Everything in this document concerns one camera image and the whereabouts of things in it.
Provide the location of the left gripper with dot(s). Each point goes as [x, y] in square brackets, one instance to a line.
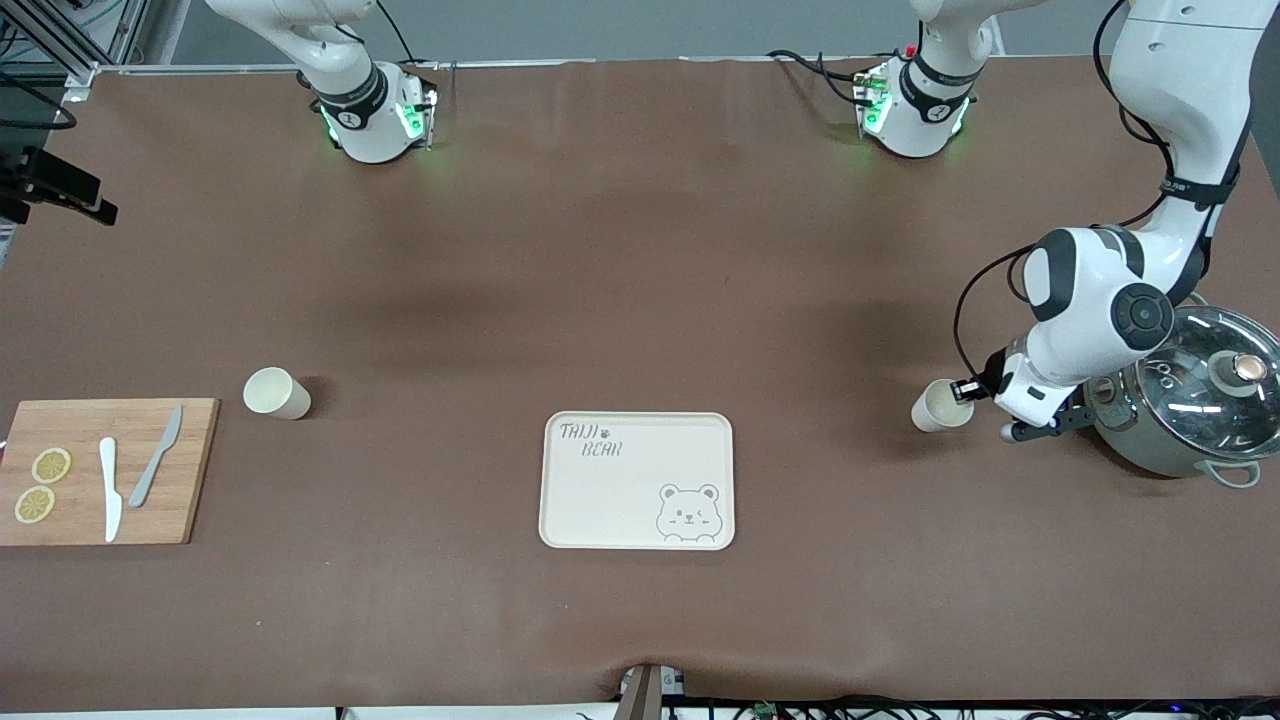
[993, 377]

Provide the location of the white plastic cup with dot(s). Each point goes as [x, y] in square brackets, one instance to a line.
[270, 392]
[932, 410]

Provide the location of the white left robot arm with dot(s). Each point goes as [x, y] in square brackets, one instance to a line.
[1180, 90]

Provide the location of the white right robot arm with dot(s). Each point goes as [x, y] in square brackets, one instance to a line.
[350, 90]

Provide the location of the cream bear print tray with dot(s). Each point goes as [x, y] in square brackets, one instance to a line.
[620, 500]

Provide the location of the green electric cooking pot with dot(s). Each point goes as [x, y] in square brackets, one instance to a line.
[1150, 450]

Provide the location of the wooden cutting board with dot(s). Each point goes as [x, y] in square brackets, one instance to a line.
[80, 420]

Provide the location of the glass pot lid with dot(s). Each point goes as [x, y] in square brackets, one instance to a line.
[1200, 400]

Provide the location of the yellow lemon slice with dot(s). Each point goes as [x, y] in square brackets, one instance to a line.
[35, 504]
[51, 465]

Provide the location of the white plastic knife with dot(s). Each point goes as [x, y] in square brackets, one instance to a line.
[108, 470]

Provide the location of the grey plastic knife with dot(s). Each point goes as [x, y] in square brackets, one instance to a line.
[145, 485]

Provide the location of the brown table mat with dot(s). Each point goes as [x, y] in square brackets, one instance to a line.
[640, 250]

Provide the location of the aluminium frame profile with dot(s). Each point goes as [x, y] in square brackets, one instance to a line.
[60, 45]

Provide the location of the table edge clamp bracket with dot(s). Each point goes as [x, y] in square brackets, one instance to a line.
[645, 690]

